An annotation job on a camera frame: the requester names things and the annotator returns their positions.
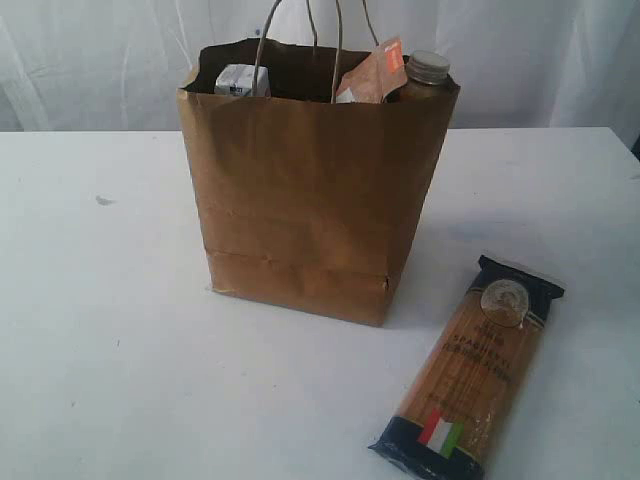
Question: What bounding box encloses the small blue white milk carton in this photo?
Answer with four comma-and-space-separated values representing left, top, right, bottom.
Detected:
214, 64, 271, 97

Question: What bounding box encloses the yellow grain bottle white cap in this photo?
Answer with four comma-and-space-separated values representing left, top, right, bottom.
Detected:
386, 50, 451, 103

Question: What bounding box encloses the brown kraft pouch orange label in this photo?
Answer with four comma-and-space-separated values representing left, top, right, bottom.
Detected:
336, 36, 408, 104

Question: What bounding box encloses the spaghetti package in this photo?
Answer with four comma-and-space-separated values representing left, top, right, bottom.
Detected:
370, 256, 564, 479

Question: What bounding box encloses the brown paper shopping bag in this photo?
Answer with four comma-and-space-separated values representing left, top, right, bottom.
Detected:
177, 37, 460, 326

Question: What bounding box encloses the white backdrop curtain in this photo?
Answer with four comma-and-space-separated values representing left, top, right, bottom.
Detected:
1, 1, 639, 144

